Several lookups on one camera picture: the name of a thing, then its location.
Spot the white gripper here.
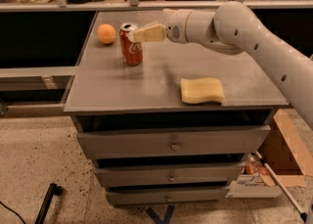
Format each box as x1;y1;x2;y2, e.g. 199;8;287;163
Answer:
128;9;192;44

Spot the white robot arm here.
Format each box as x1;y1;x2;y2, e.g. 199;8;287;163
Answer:
128;1;313;128

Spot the black cable on floor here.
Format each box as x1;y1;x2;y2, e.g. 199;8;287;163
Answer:
0;200;27;224

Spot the yellow sponge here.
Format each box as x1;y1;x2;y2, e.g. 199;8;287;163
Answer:
180;77;225;105

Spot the orange fruit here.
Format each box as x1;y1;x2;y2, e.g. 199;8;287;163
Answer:
97;23;116;44

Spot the middle grey drawer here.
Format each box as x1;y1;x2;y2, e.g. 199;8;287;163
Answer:
95;162;243;188

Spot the top grey drawer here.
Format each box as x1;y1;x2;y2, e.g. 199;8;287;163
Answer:
77;125;270;159

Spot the white stick black handle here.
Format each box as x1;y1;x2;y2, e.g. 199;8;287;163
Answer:
255;152;313;224

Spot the grey drawer cabinet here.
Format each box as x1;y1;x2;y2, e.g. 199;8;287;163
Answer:
63;8;290;206

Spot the red coke can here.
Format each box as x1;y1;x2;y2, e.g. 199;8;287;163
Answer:
119;22;143;66

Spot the black bar on floor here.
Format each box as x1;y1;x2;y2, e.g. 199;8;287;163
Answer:
35;183;63;224

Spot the cardboard box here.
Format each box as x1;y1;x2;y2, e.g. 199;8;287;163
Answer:
227;110;313;199

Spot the grey drawer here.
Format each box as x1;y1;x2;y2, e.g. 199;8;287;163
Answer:
95;162;243;188
106;187;229;206
77;125;270;159

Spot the bottom grey drawer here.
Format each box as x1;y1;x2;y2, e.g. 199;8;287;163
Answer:
106;187;229;206

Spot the orange packet in box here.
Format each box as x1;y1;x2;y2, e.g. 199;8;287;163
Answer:
245;155;269;175

